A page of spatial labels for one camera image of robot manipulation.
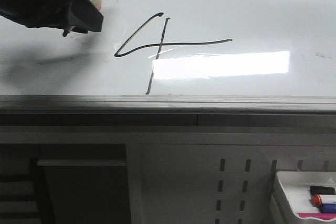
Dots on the white taped whiteboard marker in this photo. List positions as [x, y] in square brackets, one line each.
[95, 1]

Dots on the white whiteboard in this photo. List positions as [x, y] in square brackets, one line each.
[226, 55]

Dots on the white perforated stand panel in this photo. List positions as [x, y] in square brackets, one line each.
[216, 177]

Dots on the white plastic marker tray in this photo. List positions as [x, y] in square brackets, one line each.
[292, 195]

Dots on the black capped marker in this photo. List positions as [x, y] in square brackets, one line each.
[322, 190]

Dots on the red capped marker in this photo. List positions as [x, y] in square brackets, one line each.
[318, 200]

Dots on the blue capped marker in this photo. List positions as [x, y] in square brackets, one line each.
[328, 208]

